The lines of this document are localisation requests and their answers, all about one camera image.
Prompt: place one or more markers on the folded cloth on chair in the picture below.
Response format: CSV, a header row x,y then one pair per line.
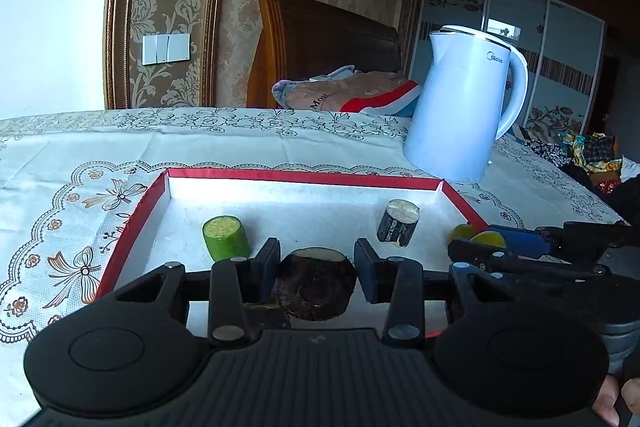
x,y
360,94

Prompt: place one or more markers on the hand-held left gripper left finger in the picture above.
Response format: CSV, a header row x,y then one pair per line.
x,y
265,264

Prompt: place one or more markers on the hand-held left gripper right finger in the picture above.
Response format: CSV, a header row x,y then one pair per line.
x,y
365,272

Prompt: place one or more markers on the pile of colourful clothes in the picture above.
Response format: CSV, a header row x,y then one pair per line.
x,y
590,154

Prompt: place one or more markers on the person's right hand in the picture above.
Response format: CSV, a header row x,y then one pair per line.
x,y
607,402

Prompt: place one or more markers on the white wall light switch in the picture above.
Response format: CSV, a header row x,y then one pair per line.
x,y
165,48

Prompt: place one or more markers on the small green round fruit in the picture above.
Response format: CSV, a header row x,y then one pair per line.
x,y
487,238

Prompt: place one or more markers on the scuffed black sugarcane piece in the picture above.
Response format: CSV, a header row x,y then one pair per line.
x,y
397,224

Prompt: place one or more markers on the knotted dark sugarcane piece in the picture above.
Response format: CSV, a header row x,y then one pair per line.
x,y
315,287

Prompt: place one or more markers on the white lace patterned tablecloth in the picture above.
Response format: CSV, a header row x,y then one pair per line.
x,y
75,142

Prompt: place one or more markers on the red shallow cardboard tray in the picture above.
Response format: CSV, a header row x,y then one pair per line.
x,y
300,177

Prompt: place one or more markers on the light blue electric kettle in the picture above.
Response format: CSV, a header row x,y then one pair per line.
x,y
460,107

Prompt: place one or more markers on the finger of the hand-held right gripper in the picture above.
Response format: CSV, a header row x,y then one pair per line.
x,y
525,264
520,239

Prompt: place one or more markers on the gilded wall panel frame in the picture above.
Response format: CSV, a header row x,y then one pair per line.
x,y
117,7

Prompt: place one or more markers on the green cucumber piece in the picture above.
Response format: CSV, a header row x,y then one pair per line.
x,y
227,239

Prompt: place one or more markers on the wooden bed headboard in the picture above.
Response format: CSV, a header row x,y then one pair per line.
x,y
325,42

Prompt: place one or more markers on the floral sliding door wardrobe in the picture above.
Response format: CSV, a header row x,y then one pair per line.
x,y
560,57

